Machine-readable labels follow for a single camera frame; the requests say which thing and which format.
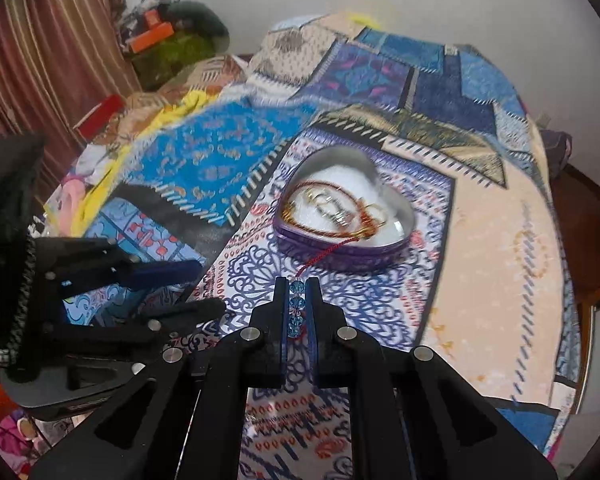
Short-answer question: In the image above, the red beaded bracelet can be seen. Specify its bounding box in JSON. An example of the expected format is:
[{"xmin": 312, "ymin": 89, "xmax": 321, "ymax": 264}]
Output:
[{"xmin": 278, "ymin": 179, "xmax": 389, "ymax": 340}]

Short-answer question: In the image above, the gold ring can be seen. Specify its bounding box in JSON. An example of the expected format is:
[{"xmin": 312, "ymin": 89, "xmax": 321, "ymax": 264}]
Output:
[
  {"xmin": 364, "ymin": 202, "xmax": 389, "ymax": 226},
  {"xmin": 299, "ymin": 186, "xmax": 339, "ymax": 214}
]

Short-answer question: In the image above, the purple heart-shaped tin box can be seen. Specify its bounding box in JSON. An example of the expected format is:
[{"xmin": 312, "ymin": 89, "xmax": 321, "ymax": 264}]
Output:
[{"xmin": 273, "ymin": 144, "xmax": 416, "ymax": 273}]

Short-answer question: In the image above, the yellow cloth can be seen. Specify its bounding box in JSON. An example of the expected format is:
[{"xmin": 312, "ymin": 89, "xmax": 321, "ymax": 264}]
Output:
[{"xmin": 44, "ymin": 90, "xmax": 218, "ymax": 236}]

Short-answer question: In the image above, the red flat box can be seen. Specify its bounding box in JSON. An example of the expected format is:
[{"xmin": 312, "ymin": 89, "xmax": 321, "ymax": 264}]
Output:
[{"xmin": 73, "ymin": 94, "xmax": 125, "ymax": 141}]

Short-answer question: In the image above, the green covered side table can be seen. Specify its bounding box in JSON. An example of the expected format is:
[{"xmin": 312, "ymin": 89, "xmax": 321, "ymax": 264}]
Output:
[{"xmin": 130, "ymin": 32, "xmax": 215, "ymax": 91}]

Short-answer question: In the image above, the red striped curtain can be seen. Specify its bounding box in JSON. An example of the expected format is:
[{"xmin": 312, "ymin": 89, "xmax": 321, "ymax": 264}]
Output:
[{"xmin": 0, "ymin": 0, "xmax": 140, "ymax": 200}]

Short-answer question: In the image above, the orange box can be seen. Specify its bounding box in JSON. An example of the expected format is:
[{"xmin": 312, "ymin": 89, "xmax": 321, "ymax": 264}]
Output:
[{"xmin": 129, "ymin": 22, "xmax": 174, "ymax": 54}]

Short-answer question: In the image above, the blue patchwork bedspread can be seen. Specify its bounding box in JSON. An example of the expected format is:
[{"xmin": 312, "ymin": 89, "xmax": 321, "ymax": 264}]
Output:
[{"xmin": 44, "ymin": 14, "xmax": 580, "ymax": 456}]

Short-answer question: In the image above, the dark bag on floor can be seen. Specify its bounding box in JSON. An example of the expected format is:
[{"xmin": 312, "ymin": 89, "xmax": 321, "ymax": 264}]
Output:
[{"xmin": 540, "ymin": 129, "xmax": 572, "ymax": 179}]

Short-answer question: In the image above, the yellow round object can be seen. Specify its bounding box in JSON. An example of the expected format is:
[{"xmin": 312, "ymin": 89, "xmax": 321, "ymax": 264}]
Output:
[{"xmin": 348, "ymin": 13, "xmax": 381, "ymax": 30}]

